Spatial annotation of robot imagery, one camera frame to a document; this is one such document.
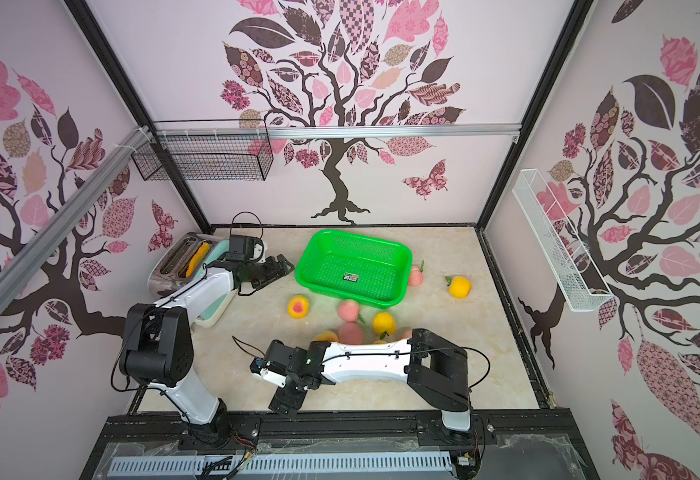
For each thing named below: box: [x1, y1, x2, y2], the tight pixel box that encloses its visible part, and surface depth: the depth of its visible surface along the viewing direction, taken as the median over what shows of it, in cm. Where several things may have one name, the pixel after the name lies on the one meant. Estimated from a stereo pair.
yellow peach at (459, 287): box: [445, 276, 473, 299], surface depth 99 cm
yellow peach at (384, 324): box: [372, 312, 397, 340], surface depth 90 cm
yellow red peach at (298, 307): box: [287, 295, 310, 319], surface depth 92 cm
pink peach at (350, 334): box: [338, 322, 363, 345], surface depth 89 cm
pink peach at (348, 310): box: [338, 299, 359, 323], surface depth 93 cm
